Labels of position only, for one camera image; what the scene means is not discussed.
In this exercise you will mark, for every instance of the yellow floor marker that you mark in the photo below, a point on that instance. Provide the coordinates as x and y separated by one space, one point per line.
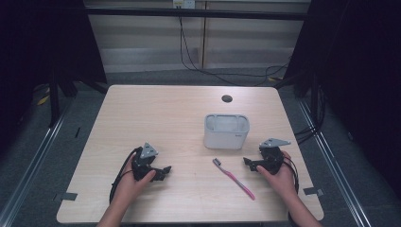
43 100

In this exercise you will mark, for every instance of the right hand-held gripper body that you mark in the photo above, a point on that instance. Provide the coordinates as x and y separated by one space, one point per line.
271 159

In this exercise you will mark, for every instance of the white wall socket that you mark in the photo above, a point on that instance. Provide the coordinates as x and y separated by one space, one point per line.
184 3

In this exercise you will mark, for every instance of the grey tape strip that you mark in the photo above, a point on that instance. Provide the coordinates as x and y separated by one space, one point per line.
66 196
313 191

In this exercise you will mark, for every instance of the black metal stand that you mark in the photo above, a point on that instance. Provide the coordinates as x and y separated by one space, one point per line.
54 101

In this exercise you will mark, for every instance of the person's left hand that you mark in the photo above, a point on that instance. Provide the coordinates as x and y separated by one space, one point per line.
130 187

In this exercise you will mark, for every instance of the pink toothbrush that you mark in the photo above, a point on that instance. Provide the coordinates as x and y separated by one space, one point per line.
235 180

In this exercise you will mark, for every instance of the black horizontal metal bar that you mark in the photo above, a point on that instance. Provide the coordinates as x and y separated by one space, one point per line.
195 13

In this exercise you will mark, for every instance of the person's right hand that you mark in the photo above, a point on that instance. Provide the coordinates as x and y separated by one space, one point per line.
283 181

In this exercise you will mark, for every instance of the metal floor rail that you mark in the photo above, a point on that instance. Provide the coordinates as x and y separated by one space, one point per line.
340 176
28 176

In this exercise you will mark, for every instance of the white toothbrush holder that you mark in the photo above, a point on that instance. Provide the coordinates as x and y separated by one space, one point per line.
225 138

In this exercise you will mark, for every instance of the black curtain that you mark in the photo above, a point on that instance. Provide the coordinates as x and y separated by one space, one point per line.
362 78
34 47

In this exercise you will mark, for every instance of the small black tape strip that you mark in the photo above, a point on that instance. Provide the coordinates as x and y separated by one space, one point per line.
77 132

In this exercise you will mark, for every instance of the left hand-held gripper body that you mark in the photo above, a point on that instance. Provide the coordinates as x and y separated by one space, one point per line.
143 164

